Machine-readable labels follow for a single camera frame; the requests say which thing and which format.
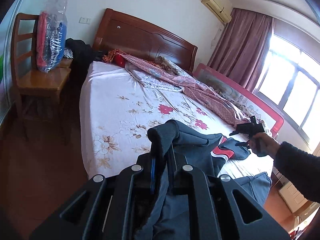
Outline white wall switch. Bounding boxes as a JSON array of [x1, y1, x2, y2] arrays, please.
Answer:
[[79, 17, 91, 24]]

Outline right forearm dark sleeve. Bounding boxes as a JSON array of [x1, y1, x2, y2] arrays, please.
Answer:
[[274, 142, 320, 203]]

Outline floral beige pillow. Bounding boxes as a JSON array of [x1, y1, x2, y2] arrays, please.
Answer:
[[155, 56, 185, 76]]

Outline wall air conditioner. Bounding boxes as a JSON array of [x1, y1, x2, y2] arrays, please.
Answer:
[[201, 0, 232, 25]]

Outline window with dark frame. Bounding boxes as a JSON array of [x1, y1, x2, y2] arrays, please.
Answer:
[[254, 35, 319, 151]]

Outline black clothes pile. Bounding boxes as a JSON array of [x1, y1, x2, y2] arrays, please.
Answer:
[[66, 38, 104, 81]]

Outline person's right hand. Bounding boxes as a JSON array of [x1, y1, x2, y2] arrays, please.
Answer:
[[248, 133, 280, 159]]

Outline floral white bed sheet mattress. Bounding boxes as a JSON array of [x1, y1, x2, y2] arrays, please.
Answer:
[[79, 61, 276, 181]]

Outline plastic bag with clothes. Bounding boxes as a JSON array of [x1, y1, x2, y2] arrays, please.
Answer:
[[36, 0, 67, 73]]

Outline dark wooden headboard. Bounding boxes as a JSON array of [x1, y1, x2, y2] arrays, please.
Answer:
[[92, 8, 197, 72]]

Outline pink bed guard rail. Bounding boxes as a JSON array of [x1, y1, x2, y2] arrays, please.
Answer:
[[193, 64, 284, 138]]

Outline black sports pants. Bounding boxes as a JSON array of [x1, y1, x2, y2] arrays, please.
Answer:
[[135, 120, 273, 239]]

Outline pink dotted quilt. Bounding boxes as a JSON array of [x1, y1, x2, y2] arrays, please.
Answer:
[[121, 54, 249, 127]]

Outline mauve curtain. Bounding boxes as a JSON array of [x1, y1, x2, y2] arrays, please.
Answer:
[[208, 8, 275, 92]]

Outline red pillow with fringe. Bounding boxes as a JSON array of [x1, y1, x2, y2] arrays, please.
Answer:
[[102, 49, 126, 68]]

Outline wooden chair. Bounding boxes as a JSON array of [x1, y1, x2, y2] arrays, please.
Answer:
[[10, 12, 71, 145]]

